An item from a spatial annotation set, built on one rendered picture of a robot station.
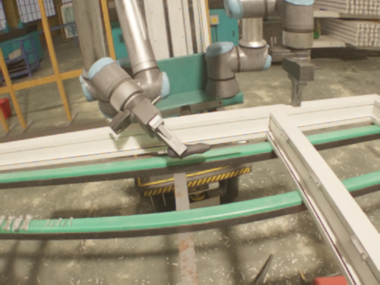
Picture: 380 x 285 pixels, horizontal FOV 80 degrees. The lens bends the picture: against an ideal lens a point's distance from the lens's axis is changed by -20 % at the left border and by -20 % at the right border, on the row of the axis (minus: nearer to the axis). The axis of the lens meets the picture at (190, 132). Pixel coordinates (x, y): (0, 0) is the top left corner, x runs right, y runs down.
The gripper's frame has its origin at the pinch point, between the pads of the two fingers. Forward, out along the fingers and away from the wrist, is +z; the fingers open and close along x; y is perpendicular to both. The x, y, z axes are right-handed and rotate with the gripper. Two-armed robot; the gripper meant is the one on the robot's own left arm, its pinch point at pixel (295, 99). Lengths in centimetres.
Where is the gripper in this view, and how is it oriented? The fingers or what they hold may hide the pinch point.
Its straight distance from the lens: 87.4
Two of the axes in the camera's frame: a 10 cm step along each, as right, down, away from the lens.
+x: -0.9, -4.9, 8.7
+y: 9.9, -1.3, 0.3
